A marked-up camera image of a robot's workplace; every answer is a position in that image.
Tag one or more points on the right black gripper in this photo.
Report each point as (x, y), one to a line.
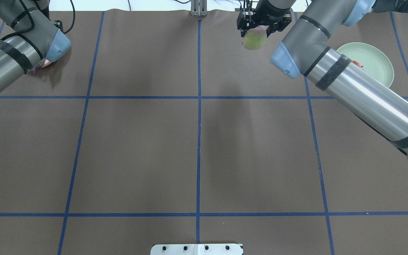
(274, 18)

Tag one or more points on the green pink peach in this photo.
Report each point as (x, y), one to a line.
(255, 38)

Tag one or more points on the red yellow apple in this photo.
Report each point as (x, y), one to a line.
(357, 64)

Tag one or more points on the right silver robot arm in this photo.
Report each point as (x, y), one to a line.
(304, 51)

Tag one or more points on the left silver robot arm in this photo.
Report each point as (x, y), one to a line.
(35, 41)

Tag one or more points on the light green plate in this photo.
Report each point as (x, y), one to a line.
(375, 62)

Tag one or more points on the pink plate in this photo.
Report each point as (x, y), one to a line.
(47, 63)

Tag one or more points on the aluminium frame post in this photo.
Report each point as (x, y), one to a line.
(199, 8)

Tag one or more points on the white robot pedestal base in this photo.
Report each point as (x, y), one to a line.
(198, 249)

